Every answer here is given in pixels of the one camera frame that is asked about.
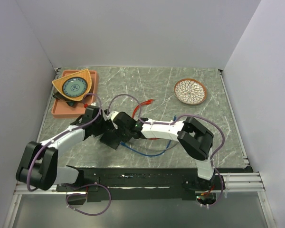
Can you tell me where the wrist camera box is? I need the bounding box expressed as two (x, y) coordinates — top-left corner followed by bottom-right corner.
(106, 111), (119, 121)
(84, 102), (97, 108)

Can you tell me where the pink plastic tray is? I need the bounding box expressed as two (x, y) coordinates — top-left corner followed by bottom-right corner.
(51, 70), (99, 118)

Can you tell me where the black network switch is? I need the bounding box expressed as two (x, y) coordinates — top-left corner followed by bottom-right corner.
(99, 129), (121, 150)

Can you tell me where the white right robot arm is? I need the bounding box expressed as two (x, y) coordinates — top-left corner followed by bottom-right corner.
(111, 112), (215, 190)

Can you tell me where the woven triangular basket plate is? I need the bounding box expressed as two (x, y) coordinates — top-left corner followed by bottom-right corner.
(52, 69), (92, 102)

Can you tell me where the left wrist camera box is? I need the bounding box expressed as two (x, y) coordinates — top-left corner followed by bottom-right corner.
(84, 102), (97, 108)

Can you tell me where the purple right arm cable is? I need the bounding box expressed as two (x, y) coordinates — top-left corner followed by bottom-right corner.
(107, 94), (227, 167)

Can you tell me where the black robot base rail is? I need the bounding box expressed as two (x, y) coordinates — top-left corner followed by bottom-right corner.
(56, 168), (225, 202)

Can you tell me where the dark dish under basket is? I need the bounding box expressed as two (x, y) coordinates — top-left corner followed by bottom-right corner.
(53, 88), (76, 107)

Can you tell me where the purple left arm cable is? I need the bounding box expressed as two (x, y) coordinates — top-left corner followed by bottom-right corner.
(26, 93), (103, 192)

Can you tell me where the grey ethernet cable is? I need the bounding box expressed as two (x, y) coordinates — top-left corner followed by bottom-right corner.
(133, 139), (179, 152)

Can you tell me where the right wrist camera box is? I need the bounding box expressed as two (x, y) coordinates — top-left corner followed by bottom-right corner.
(106, 111), (119, 121)

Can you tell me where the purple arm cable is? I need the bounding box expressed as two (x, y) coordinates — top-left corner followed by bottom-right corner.
(26, 93), (103, 192)
(107, 94), (227, 167)

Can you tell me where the blue patterned round plate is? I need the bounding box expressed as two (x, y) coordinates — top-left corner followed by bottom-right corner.
(62, 77), (88, 97)

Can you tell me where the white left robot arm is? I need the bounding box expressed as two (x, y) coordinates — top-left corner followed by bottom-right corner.
(16, 105), (112, 191)

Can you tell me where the floral patterned plate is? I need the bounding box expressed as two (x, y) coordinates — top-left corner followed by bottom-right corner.
(174, 78), (207, 105)

